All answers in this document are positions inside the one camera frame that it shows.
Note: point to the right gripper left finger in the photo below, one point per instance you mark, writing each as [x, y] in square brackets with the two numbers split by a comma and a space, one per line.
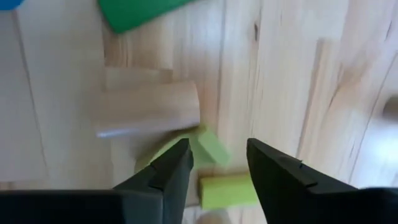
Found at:
[168, 177]

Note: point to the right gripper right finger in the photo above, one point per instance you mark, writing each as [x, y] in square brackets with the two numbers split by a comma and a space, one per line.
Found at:
[280, 183]

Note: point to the blue cylinder block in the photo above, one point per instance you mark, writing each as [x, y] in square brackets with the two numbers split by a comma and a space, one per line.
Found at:
[9, 3]

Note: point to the light green arch block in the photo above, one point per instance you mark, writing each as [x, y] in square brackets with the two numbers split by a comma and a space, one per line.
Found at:
[211, 147]

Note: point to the light green curved block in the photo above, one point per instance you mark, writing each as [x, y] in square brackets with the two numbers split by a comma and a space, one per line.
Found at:
[227, 191]

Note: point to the natural wood rectangular block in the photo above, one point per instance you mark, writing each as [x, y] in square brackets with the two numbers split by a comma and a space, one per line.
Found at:
[146, 105]

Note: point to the dark green rectangular block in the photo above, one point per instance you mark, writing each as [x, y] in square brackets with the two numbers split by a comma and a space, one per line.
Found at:
[140, 12]

